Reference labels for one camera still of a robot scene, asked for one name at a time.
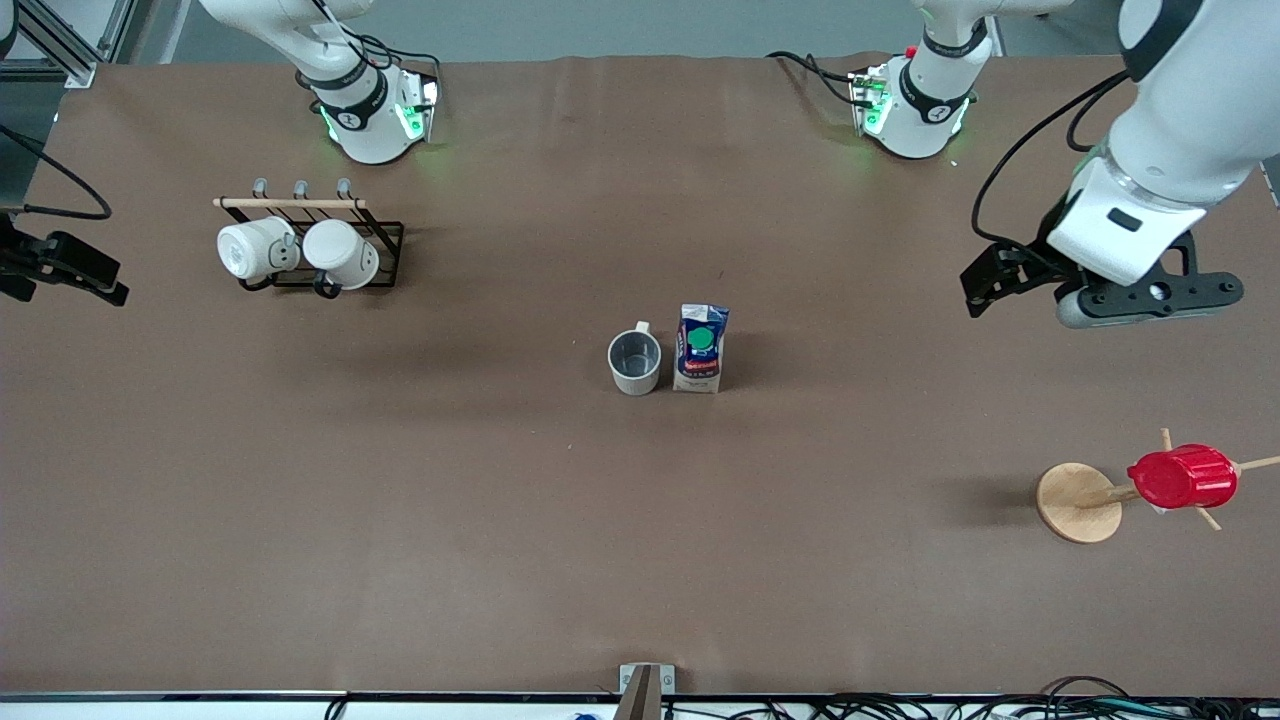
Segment blue milk carton green cap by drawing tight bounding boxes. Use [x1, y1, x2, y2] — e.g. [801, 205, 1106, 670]
[672, 304, 731, 394]

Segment white cup ribbed base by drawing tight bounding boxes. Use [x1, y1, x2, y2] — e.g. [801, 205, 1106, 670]
[217, 216, 301, 283]
[302, 219, 381, 291]
[607, 321, 663, 396]

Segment right arm base control box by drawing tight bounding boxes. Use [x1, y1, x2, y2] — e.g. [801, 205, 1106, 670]
[398, 72, 441, 143]

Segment left arm base control box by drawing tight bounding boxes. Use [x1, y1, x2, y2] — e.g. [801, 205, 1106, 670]
[849, 65, 893, 136]

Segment red plastic cup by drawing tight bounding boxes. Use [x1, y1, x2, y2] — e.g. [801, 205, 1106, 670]
[1127, 445, 1239, 510]

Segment wooden mug tree stand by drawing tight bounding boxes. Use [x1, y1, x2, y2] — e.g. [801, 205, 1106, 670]
[1036, 428, 1280, 544]

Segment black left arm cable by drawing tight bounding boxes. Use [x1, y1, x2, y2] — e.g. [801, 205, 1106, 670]
[972, 70, 1136, 251]

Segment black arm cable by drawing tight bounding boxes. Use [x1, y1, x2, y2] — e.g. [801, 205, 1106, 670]
[310, 0, 441, 81]
[972, 70, 1136, 251]

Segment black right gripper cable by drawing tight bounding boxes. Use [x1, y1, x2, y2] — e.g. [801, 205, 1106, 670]
[0, 125, 113, 221]

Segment aluminium frame profile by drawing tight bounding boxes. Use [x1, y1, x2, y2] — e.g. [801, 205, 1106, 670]
[0, 0, 136, 89]

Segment black wire cup rack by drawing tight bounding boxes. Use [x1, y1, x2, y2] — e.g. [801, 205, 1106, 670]
[213, 178, 406, 299]

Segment black left base cable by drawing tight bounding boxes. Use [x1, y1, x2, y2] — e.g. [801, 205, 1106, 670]
[766, 50, 863, 101]

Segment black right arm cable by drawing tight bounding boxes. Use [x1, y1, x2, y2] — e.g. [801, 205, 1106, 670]
[310, 0, 441, 81]

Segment black cable tangle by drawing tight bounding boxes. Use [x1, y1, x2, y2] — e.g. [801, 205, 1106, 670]
[800, 677, 1280, 720]

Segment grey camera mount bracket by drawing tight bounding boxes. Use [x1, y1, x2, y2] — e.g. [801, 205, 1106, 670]
[613, 663, 676, 720]

